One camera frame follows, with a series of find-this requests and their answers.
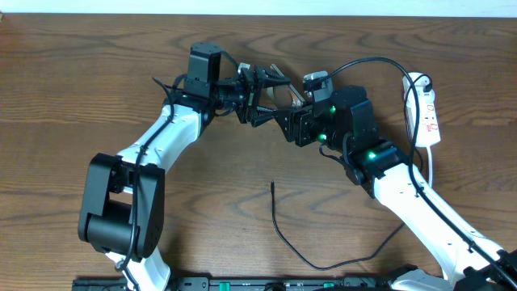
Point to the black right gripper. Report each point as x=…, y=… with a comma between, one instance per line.
x=299, y=122

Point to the white power strip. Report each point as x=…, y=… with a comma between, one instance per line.
x=428, y=126

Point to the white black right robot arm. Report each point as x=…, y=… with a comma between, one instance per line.
x=344, y=121

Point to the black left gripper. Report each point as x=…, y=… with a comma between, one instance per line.
x=253, y=111

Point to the white charger plug adapter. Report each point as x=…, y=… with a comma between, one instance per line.
x=425, y=90

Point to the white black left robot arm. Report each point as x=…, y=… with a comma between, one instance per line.
x=122, y=212

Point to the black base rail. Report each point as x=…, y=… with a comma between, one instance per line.
x=288, y=284

